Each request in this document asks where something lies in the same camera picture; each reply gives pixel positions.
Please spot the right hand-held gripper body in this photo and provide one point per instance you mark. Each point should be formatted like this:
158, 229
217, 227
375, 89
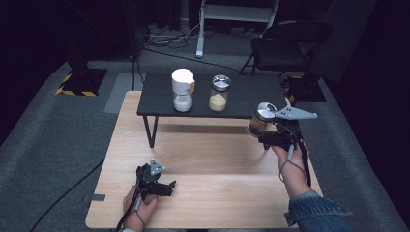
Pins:
286, 135

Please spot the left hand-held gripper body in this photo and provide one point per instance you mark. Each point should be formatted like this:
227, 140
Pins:
149, 175

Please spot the silver-lidded jar brown powder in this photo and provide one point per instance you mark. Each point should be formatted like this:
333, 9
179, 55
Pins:
262, 114

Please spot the black shelf with metal legs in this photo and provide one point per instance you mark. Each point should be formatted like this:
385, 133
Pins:
245, 93

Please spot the silver-lidded jar yellow powder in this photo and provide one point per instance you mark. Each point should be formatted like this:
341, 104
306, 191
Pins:
219, 96

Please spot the white-lidded glass jar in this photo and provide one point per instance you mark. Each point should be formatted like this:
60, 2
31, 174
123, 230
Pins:
182, 82

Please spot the person's left hand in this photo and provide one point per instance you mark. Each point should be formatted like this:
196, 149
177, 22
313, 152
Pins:
141, 214

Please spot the person's right hand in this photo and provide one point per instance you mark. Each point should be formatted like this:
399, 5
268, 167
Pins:
295, 167

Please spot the black stand base hazard stripes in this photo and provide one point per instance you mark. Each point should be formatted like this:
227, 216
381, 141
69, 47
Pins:
306, 90
84, 82

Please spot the grey tape strip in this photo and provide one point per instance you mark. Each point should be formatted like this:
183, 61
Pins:
98, 197

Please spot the black folding chair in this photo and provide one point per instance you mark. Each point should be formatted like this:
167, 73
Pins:
283, 48

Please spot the person's beige trousers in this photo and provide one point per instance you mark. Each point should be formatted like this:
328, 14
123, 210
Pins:
225, 230

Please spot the blue denim sleeve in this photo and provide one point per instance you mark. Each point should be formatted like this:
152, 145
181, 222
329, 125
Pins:
317, 214

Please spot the black upright pole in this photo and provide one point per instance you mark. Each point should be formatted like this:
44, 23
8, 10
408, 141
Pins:
133, 45

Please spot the white metal stand frame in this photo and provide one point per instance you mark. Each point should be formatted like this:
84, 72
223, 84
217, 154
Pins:
237, 13

